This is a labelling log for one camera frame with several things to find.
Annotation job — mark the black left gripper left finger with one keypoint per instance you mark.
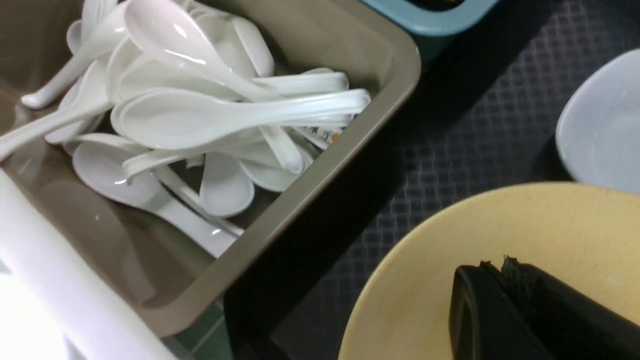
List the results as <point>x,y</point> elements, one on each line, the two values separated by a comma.
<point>484,324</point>

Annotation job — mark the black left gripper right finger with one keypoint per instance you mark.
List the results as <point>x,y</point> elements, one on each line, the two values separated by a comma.
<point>571,325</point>

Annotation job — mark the yellow noodle bowl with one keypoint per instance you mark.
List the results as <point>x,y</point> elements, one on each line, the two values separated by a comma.
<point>586,236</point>

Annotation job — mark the small white square dish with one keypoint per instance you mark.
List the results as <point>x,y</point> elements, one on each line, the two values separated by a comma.
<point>598,132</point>

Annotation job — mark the black plastic serving tray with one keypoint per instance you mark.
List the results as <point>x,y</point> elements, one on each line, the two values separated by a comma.
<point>482,118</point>

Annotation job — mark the brown plastic spoon bin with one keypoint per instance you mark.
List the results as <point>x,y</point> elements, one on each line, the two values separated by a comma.
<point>164,277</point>

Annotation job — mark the blue plastic chopstick bin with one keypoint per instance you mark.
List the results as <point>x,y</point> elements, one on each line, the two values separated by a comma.
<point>424,22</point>

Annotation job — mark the pile of white spoons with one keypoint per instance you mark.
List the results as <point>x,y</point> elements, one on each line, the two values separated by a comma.
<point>172,107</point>

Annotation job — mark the large white plastic tub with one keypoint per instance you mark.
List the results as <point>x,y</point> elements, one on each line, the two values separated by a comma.
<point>98,322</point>

